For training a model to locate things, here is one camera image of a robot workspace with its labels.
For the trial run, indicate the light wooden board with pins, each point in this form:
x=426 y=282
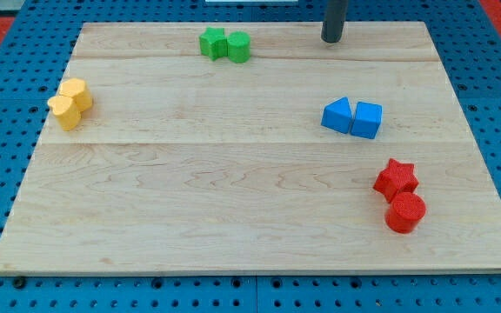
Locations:
x=186 y=166

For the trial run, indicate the blue triangle block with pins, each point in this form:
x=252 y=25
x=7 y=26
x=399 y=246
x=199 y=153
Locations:
x=338 y=116

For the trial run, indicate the green cylinder block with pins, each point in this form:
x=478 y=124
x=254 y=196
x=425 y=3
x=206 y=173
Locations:
x=239 y=47

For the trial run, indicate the green star block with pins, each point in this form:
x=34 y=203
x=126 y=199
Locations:
x=213 y=43

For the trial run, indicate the blue cube block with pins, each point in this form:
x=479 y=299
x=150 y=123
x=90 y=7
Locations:
x=368 y=118

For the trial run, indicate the red star block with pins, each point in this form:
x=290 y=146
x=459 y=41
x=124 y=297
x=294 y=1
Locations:
x=396 y=178

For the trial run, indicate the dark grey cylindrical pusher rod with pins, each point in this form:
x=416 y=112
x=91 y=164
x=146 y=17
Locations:
x=334 y=20

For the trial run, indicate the red cylinder block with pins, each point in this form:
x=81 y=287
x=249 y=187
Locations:
x=405 y=212

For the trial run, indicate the yellow heart block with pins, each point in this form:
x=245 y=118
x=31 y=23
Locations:
x=65 y=110

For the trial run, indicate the yellow hexagon block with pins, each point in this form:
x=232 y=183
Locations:
x=79 y=91

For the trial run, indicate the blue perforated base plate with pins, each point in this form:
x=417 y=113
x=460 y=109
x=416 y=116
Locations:
x=36 y=38

